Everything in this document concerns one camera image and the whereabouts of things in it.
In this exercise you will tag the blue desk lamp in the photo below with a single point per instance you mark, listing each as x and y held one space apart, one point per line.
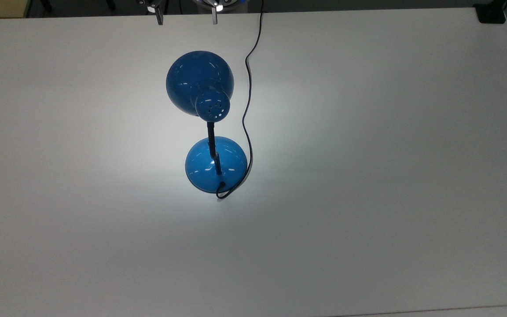
198 79

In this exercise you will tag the black table clamp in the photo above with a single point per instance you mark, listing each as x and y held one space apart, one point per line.
490 14

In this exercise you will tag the black stand leg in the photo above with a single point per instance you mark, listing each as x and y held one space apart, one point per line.
110 4
46 4

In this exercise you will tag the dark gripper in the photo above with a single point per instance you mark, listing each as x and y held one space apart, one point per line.
152 4

